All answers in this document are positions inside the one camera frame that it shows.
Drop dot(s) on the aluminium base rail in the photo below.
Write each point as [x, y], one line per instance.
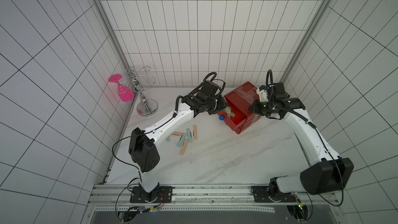
[229, 197]

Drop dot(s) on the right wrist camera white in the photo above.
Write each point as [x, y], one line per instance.
[262, 93]

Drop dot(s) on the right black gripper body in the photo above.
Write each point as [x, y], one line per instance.
[258, 108]

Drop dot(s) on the peach knife upright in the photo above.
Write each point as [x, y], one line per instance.
[195, 132]

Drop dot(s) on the red top drawer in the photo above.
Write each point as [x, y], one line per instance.
[234, 123]

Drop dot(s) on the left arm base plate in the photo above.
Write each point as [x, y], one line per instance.
[161, 194]

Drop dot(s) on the mint knife upright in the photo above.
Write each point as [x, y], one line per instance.
[189, 135]

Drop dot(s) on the chrome glass rack stand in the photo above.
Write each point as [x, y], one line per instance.
[146, 107]

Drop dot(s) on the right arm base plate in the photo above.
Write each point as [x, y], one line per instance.
[262, 194]

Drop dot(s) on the peach knife lower diagonal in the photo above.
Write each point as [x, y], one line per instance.
[184, 146]

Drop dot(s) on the pink wine glass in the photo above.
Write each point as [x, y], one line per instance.
[124, 92]

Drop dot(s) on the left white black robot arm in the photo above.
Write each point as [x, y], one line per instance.
[144, 144]

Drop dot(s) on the red three-drawer cabinet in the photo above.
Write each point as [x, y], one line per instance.
[242, 98]

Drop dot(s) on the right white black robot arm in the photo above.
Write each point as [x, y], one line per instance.
[328, 171]

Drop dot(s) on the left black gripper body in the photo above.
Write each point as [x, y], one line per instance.
[215, 105]

